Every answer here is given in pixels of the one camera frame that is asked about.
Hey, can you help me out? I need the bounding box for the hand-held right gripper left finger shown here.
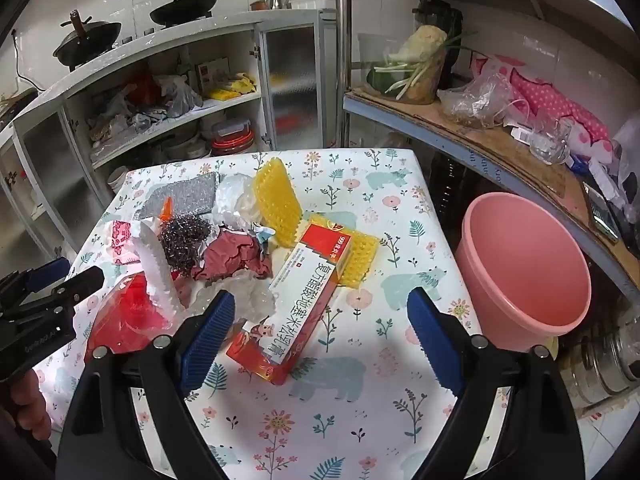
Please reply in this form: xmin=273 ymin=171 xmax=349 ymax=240
xmin=59 ymin=290 xmax=237 ymax=480

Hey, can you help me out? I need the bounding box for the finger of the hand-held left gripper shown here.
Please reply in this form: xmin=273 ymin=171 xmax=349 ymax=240
xmin=25 ymin=257 xmax=72 ymax=294
xmin=49 ymin=266 xmax=106 ymax=307

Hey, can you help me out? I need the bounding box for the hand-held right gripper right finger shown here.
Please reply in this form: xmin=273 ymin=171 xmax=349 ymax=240
xmin=406 ymin=287 xmax=586 ymax=480

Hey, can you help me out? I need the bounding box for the pink patterned tissue packet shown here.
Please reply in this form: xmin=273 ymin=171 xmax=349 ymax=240
xmin=111 ymin=220 xmax=146 ymax=266

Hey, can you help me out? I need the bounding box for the red white medicine box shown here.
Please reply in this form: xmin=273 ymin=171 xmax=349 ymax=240
xmin=226 ymin=224 xmax=353 ymax=386

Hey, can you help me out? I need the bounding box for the steel wool scrubber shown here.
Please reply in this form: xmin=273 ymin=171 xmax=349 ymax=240
xmin=159 ymin=212 xmax=216 ymax=277

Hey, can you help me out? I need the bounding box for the yellow sponge cloth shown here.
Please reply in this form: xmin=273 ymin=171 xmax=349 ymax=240
xmin=300 ymin=212 xmax=379 ymax=291

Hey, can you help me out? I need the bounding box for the pink plastic bucket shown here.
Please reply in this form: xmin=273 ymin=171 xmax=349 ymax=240
xmin=455 ymin=191 xmax=592 ymax=356

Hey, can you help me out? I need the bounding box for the silver scouring cloth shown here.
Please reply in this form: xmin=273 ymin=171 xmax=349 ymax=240
xmin=134 ymin=171 xmax=221 ymax=221

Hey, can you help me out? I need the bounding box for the person's left hand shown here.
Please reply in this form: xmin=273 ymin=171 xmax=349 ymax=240
xmin=9 ymin=369 xmax=53 ymax=442

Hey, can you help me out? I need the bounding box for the stack of white bowls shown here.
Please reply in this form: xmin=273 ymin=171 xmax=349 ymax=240
xmin=107 ymin=165 xmax=131 ymax=193

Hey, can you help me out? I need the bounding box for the stainless steel pot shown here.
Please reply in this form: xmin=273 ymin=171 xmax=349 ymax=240
xmin=562 ymin=310 xmax=640 ymax=406

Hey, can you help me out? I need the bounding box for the red lid food container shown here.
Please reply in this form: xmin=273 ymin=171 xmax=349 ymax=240
xmin=210 ymin=117 xmax=253 ymax=156

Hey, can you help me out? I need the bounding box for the black smartphone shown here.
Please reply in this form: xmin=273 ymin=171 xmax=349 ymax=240
xmin=582 ymin=182 xmax=621 ymax=246

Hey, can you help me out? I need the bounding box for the grey plastic bag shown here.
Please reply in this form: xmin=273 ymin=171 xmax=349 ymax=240
xmin=155 ymin=74 xmax=203 ymax=118

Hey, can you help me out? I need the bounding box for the cardboard shelf liner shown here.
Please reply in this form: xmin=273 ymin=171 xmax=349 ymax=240
xmin=347 ymin=85 xmax=621 ymax=241

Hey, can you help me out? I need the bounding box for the glass mug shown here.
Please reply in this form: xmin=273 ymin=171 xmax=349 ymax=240
xmin=529 ymin=117 xmax=573 ymax=166

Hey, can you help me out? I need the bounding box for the black wok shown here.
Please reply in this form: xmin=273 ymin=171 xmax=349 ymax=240
xmin=52 ymin=9 xmax=122 ymax=68
xmin=149 ymin=0 xmax=219 ymax=27

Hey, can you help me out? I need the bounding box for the metal shelf rack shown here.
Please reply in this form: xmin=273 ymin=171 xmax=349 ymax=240
xmin=336 ymin=0 xmax=640 ymax=306

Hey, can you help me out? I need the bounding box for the yellow packet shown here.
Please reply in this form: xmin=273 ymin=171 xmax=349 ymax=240
xmin=206 ymin=72 xmax=258 ymax=102

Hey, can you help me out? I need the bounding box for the clear plastic bag with scraps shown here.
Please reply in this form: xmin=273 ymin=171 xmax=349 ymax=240
xmin=437 ymin=72 xmax=516 ymax=128

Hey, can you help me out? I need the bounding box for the white cardboard box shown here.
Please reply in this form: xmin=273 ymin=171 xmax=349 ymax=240
xmin=195 ymin=57 xmax=231 ymax=88

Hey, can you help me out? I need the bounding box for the white kitchen cabinet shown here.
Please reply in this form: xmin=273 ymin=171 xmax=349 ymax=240
xmin=0 ymin=7 xmax=337 ymax=261

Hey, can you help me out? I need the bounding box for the pink polka dot cloth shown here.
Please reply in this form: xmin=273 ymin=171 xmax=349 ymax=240
xmin=472 ymin=55 xmax=613 ymax=161

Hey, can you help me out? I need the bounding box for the white plastic bag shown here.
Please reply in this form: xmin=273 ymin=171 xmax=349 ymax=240
xmin=612 ymin=110 xmax=640 ymax=211

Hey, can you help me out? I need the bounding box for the dark green vegetable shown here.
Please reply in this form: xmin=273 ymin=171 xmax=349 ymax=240
xmin=367 ymin=65 xmax=401 ymax=93

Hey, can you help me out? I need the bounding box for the frosted glass cabinet door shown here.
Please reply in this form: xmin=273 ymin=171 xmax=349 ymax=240
xmin=257 ymin=10 xmax=337 ymax=153

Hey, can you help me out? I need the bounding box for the napa cabbage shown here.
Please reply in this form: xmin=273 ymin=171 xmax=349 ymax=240
xmin=387 ymin=25 xmax=448 ymax=68

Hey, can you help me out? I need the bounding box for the black power cable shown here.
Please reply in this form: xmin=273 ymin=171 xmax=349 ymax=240
xmin=10 ymin=30 xmax=36 ymax=92

